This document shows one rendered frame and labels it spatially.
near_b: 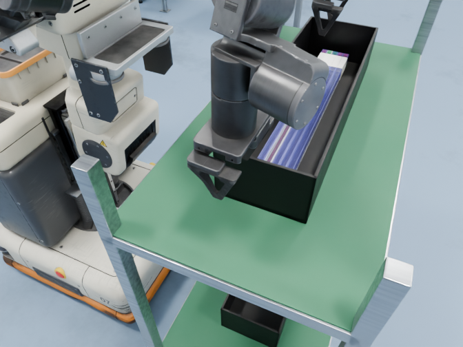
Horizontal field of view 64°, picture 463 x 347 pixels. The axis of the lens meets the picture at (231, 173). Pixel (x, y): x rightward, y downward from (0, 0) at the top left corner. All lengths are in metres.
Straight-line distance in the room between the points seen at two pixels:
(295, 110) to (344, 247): 0.32
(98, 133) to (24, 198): 0.37
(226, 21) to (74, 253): 1.24
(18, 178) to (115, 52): 0.53
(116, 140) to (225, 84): 0.70
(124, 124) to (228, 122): 0.70
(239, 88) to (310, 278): 0.31
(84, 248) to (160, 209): 0.87
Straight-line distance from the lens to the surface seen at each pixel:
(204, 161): 0.46
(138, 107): 1.17
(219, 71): 0.41
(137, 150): 1.17
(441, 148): 2.54
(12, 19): 0.82
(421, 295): 1.82
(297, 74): 0.37
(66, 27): 0.93
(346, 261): 0.62
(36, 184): 1.34
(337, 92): 0.95
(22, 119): 1.25
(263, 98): 0.38
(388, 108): 0.95
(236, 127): 0.44
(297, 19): 3.23
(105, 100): 0.95
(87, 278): 1.45
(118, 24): 1.01
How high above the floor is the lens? 1.46
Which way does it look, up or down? 45 degrees down
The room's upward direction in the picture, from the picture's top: straight up
